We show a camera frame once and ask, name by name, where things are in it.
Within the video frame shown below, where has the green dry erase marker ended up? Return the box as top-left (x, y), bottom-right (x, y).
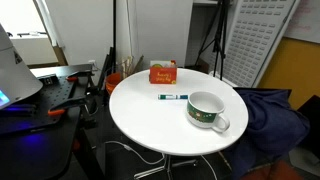
top-left (157, 93), bottom-right (190, 101)

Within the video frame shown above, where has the white green Christmas mug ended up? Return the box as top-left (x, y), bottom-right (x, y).
top-left (185, 90), bottom-right (231, 134)

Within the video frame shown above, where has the red cardboard card box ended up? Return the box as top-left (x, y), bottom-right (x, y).
top-left (148, 59), bottom-right (178, 85)

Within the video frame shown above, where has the round white table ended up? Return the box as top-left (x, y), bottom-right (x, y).
top-left (108, 67), bottom-right (250, 180)

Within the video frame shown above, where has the wooden sticks bundle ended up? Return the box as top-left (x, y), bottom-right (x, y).
top-left (116, 54), bottom-right (145, 80)

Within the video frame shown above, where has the orange bucket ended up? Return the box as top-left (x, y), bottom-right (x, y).
top-left (105, 72), bottom-right (123, 96)

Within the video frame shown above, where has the black light stand pole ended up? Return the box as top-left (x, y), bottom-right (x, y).
top-left (97, 0), bottom-right (118, 92)

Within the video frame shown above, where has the black tripod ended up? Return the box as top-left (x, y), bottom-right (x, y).
top-left (194, 0), bottom-right (232, 81)

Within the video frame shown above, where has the white perforated panel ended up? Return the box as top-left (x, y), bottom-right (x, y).
top-left (208, 0), bottom-right (301, 89)

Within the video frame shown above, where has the black controller box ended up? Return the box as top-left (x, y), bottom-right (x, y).
top-left (37, 74), bottom-right (58, 87)

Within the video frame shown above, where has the dark blue blanket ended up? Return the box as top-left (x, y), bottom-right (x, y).
top-left (222, 87), bottom-right (311, 180)

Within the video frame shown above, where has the black breadboard table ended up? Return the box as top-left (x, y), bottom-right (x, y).
top-left (0, 63), bottom-right (105, 180)

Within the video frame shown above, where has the orange floor mat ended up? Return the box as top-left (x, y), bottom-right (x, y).
top-left (239, 159), bottom-right (303, 180)

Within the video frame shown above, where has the window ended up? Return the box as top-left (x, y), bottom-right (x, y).
top-left (0, 0), bottom-right (52, 40)

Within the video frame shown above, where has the black clamp orange handle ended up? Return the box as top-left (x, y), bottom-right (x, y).
top-left (65, 70), bottom-right (96, 83)
top-left (47, 94), bottom-right (92, 117)

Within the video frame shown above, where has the thin white floor cable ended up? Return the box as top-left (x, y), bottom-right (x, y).
top-left (200, 154), bottom-right (220, 180)

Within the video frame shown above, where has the wall whiteboard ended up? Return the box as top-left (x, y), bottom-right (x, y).
top-left (283, 0), bottom-right (320, 45)

